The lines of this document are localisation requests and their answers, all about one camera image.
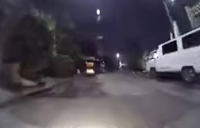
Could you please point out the vehicle with lit rear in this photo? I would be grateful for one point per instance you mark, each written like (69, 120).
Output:
(90, 66)

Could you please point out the grey asphalt road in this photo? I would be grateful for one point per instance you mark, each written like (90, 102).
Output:
(121, 100)

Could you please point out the street lamp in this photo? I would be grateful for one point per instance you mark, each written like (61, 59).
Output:
(98, 12)

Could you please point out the dark trees and bushes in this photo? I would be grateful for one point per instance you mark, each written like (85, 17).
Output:
(41, 46)

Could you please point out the slanted pole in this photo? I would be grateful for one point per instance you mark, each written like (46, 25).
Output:
(172, 20)

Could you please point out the white van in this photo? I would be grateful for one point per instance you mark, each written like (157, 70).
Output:
(184, 55)

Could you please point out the grey pavement strip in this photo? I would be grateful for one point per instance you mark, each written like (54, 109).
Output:
(11, 90)

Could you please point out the pale building with balcony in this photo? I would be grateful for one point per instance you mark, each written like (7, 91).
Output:
(199, 11)

